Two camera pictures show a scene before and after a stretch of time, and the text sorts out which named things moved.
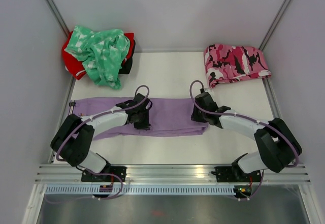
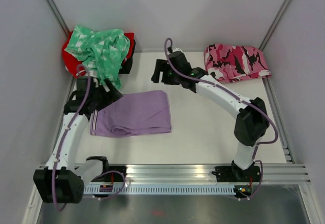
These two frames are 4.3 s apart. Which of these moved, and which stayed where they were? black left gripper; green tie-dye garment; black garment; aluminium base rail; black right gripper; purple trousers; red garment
Moved: black right gripper; purple trousers; black left gripper
Stayed: aluminium base rail; black garment; red garment; green tie-dye garment
